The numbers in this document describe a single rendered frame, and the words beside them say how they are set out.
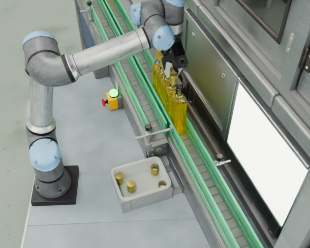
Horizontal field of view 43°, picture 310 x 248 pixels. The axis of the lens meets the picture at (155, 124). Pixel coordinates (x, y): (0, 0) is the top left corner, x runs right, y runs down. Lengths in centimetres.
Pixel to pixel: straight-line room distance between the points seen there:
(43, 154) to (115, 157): 40
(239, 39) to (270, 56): 16
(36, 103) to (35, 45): 26
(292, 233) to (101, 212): 117
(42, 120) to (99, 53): 44
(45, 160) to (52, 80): 38
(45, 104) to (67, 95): 65
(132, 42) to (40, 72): 31
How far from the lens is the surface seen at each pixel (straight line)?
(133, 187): 167
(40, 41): 139
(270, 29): 126
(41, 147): 159
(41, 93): 150
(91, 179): 179
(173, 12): 143
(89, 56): 129
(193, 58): 174
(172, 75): 161
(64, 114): 208
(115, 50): 129
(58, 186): 170
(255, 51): 132
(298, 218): 58
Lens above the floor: 218
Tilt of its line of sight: 46 degrees down
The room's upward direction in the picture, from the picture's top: straight up
